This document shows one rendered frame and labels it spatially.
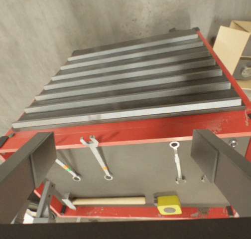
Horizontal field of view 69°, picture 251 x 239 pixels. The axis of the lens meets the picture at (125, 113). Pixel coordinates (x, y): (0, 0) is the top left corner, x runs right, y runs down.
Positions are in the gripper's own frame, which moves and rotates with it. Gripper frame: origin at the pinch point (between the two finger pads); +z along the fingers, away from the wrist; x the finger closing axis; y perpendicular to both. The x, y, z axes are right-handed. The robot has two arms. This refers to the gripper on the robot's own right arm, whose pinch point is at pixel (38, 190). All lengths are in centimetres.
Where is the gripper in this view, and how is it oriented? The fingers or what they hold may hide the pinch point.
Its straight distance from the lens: 54.0
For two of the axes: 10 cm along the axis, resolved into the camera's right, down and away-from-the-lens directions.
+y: -2.4, -6.2, -7.5
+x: -9.7, 1.1, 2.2
